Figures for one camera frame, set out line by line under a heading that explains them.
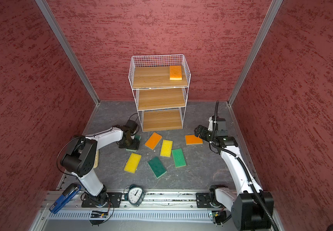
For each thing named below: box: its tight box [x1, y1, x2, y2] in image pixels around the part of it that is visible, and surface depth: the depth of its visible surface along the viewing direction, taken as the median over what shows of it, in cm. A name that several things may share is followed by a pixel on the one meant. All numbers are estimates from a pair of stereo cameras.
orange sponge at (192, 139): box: [184, 134, 204, 145], surface depth 99 cm
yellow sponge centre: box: [160, 139, 173, 158], surface depth 94 cm
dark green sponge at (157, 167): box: [147, 156, 167, 179], surface depth 86 cm
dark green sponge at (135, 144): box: [125, 134, 141, 152], surface depth 87 cm
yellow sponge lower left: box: [124, 152, 142, 174], surface depth 89 cm
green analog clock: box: [123, 184, 146, 207], surface depth 74 cm
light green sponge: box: [171, 148, 187, 168], surface depth 91 cm
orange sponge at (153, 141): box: [144, 131, 163, 151], surface depth 99 cm
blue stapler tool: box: [49, 183, 82, 215], surface depth 74 cm
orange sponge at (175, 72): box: [169, 65, 183, 81], surface depth 78 cm
